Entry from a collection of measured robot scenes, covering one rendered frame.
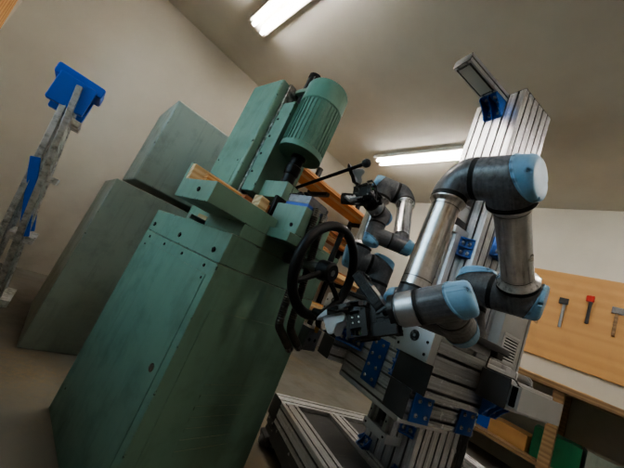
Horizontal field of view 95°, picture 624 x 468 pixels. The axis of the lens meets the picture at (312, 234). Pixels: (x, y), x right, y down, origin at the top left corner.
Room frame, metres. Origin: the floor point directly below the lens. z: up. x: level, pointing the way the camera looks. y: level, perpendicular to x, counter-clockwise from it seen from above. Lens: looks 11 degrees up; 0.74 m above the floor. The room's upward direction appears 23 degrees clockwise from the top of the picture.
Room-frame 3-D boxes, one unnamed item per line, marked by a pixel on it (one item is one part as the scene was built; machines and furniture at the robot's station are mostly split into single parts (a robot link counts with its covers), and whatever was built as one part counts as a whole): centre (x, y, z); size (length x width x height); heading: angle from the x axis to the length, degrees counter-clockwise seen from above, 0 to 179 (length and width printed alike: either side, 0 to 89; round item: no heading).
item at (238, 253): (1.14, 0.26, 0.76); 0.57 x 0.45 x 0.09; 47
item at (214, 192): (0.96, 0.11, 0.87); 0.61 x 0.30 x 0.06; 137
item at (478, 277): (0.98, -0.60, 0.98); 0.13 x 0.12 x 0.14; 39
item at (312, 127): (1.05, 0.17, 1.35); 0.18 x 0.18 x 0.31
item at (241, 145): (1.25, 0.38, 1.16); 0.22 x 0.22 x 0.72; 47
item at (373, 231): (1.23, -0.27, 1.08); 0.11 x 0.08 x 0.11; 87
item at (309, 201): (0.91, 0.04, 0.99); 0.13 x 0.11 x 0.06; 137
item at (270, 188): (1.07, 0.18, 1.03); 0.14 x 0.07 x 0.09; 47
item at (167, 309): (1.14, 0.26, 0.35); 0.58 x 0.45 x 0.71; 47
